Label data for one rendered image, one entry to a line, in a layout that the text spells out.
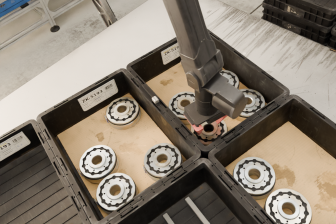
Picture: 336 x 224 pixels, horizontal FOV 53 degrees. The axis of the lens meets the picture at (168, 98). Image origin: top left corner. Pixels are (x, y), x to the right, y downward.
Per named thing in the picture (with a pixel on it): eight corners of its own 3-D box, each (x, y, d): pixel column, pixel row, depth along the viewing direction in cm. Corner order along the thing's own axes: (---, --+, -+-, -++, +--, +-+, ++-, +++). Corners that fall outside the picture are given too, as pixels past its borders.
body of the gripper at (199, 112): (230, 110, 86) (231, 92, 80) (197, 129, 84) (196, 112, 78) (216, 94, 90) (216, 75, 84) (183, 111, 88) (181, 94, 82)
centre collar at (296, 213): (272, 205, 78) (272, 204, 77) (289, 195, 79) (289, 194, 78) (287, 224, 75) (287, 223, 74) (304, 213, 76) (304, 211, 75)
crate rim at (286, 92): (125, 71, 106) (123, 66, 104) (200, 28, 114) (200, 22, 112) (205, 159, 82) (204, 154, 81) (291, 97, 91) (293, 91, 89)
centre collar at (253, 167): (239, 173, 84) (239, 172, 83) (254, 162, 85) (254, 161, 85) (253, 188, 81) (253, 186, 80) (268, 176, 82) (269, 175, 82)
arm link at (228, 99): (210, 45, 74) (184, 70, 71) (254, 69, 68) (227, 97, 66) (214, 77, 84) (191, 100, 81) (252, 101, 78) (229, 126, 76)
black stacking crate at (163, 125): (51, 139, 105) (35, 117, 96) (131, 91, 113) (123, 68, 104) (110, 246, 82) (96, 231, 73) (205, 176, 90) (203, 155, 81)
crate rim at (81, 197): (37, 121, 97) (34, 116, 95) (125, 71, 106) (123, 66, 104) (98, 234, 74) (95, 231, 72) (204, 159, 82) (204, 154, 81)
